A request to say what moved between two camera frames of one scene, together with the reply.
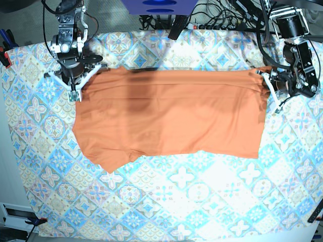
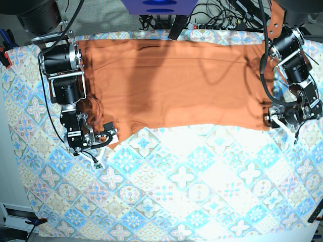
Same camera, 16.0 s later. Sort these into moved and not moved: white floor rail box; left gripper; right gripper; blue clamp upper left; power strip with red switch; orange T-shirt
Moved: right gripper; left gripper; orange T-shirt
Not moved: power strip with red switch; blue clamp upper left; white floor rail box
